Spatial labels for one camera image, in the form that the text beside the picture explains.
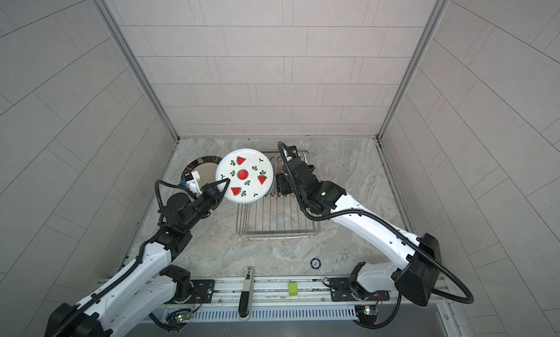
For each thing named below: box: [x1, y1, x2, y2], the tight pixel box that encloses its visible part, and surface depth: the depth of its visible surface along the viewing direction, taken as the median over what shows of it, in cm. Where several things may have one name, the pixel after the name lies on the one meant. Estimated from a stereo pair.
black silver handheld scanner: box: [238, 266, 255, 322], surface depth 68 cm
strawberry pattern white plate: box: [215, 148, 275, 205], surface depth 76 cm
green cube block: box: [288, 282, 299, 297], surface depth 72 cm
